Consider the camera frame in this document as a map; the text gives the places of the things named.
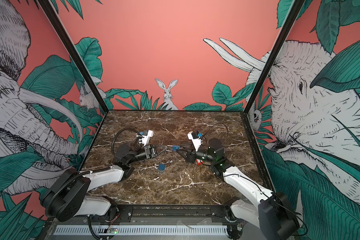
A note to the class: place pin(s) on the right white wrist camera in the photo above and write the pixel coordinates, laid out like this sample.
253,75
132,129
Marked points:
196,138

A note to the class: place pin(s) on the right black frame post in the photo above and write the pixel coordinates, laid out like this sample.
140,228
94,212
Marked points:
287,25

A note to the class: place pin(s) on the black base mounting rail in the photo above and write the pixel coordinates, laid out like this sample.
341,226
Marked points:
217,213

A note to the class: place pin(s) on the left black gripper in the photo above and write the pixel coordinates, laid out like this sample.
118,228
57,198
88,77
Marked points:
150,152

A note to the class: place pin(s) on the black frame post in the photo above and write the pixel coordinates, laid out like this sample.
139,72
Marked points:
287,25
55,21

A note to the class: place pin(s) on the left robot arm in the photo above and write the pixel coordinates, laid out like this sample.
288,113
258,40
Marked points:
68,196

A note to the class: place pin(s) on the white slotted cable duct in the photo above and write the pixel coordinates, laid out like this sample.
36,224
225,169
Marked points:
140,230

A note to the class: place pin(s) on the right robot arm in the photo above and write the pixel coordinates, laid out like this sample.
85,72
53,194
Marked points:
269,211

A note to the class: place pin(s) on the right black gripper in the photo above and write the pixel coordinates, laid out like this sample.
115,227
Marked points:
192,157

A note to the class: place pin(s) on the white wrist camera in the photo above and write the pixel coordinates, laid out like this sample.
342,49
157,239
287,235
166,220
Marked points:
196,138
144,137

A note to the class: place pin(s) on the left black frame post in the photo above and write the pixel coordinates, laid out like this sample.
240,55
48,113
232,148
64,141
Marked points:
55,21

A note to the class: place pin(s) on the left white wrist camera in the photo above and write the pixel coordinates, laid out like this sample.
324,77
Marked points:
144,137

